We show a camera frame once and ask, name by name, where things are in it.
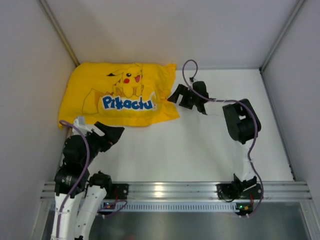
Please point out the left aluminium frame post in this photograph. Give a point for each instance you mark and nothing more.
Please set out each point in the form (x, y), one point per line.
(58, 30)

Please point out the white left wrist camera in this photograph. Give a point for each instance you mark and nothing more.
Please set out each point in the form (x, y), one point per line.
(79, 125)

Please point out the aluminium mounting rail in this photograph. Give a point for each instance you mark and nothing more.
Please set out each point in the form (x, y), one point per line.
(273, 191)

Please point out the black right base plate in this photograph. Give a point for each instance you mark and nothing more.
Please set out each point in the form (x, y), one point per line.
(227, 192)

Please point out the aluminium frame post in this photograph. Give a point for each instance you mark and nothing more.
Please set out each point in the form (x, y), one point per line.
(58, 30)
(282, 34)

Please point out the yellow Pikachu pillowcase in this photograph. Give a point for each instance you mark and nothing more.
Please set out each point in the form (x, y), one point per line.
(120, 94)

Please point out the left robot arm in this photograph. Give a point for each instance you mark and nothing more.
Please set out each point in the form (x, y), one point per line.
(78, 195)

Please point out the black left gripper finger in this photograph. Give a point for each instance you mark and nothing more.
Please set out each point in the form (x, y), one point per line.
(113, 134)
(101, 129)

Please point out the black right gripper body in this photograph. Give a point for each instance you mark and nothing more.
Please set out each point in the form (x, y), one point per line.
(188, 96)

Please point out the right aluminium frame post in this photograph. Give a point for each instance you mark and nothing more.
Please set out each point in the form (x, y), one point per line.
(282, 34)

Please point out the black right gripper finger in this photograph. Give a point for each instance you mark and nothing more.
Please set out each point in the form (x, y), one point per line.
(180, 91)
(186, 101)

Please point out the white slotted cable duct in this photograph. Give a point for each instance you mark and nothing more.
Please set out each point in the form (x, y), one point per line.
(188, 207)

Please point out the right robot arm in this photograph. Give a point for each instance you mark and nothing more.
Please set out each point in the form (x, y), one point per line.
(243, 127)

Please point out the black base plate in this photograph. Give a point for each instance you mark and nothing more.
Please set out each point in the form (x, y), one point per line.
(121, 191)
(227, 192)

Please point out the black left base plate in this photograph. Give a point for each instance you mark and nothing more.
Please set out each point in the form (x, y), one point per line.
(121, 191)

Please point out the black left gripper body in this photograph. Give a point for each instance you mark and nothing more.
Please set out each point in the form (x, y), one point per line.
(99, 136)

